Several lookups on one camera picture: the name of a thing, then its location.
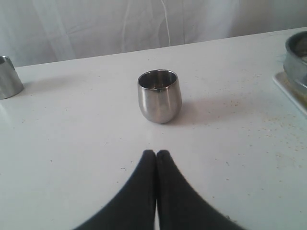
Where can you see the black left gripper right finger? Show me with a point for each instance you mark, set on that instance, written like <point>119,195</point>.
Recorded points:
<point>180,207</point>

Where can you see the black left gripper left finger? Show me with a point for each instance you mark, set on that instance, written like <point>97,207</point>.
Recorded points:
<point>133,207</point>

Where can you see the stainless steel cup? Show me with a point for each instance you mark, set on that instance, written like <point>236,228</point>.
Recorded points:
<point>159,95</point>

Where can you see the round stainless steel sieve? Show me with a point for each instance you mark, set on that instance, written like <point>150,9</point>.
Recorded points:
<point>295,64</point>

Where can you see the white square plastic tray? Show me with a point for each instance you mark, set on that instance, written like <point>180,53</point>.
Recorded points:
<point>296,98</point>

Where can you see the white backdrop curtain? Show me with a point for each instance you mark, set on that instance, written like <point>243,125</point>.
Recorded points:
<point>43,31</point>

